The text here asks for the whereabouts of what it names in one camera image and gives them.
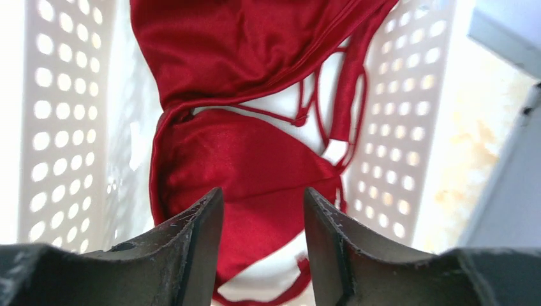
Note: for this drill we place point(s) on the red satin bra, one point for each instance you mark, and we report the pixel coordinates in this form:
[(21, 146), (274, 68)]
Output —
[(222, 69)]

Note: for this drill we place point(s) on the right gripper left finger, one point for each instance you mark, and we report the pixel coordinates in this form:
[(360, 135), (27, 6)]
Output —
[(172, 264)]

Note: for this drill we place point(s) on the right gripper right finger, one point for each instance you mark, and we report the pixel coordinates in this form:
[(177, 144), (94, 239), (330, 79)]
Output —
[(351, 264)]

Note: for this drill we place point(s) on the white plastic basket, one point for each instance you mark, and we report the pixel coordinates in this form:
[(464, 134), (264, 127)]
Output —
[(91, 108)]

